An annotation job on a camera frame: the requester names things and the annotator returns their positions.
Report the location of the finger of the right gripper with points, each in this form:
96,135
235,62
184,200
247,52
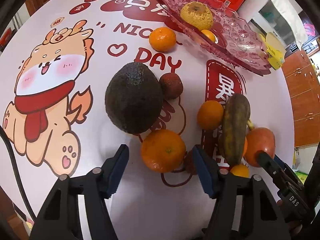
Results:
279,171

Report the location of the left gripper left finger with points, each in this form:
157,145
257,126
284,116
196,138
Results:
59,216

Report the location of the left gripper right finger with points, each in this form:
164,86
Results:
244,207

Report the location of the red apple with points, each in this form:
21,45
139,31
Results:
260,139

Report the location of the overripe brown banana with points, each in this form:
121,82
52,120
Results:
237,113

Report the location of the small orange mandarin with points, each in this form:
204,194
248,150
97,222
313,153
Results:
210,115

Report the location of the large orange mandarin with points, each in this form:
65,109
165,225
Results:
163,151

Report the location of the red lychee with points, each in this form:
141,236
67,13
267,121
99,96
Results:
171,85

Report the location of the dark green avocado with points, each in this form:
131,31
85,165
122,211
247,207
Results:
134,98

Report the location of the yellow tissue pack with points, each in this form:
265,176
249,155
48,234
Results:
273,49

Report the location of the pink glass fruit plate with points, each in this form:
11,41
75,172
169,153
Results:
235,42

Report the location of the orange in plate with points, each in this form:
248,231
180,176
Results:
209,35

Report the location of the white water dispenser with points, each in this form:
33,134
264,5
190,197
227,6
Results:
275,16

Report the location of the yellow speckled pear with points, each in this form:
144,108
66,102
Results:
198,15

